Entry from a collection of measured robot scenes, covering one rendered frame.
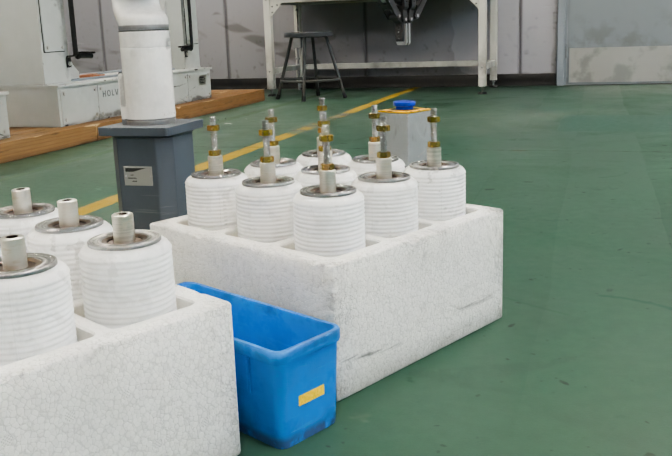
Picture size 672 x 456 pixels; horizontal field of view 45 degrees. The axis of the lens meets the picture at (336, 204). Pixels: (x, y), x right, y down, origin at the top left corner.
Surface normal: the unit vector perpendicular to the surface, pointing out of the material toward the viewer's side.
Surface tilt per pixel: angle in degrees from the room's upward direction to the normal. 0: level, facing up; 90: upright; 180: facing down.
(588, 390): 0
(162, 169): 89
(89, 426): 90
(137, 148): 93
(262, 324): 88
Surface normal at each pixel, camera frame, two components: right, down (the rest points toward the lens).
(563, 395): -0.04, -0.98
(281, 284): -0.68, 0.18
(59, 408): 0.72, 0.12
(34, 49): -0.30, 0.22
